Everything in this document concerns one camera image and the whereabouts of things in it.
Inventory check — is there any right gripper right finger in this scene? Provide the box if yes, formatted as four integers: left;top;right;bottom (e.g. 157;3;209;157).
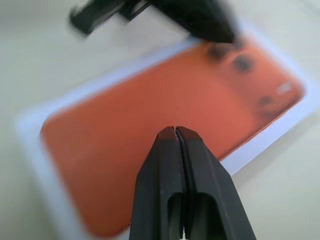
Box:
175;126;258;240

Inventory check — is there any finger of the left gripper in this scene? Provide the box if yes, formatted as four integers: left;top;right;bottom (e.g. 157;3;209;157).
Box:
69;0;151;39
149;0;239;44

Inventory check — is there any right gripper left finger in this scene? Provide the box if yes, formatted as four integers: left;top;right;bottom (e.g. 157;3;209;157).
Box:
128;126;185;240

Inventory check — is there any orange smartphone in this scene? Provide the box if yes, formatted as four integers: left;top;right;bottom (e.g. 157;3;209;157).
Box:
39;41;306;238

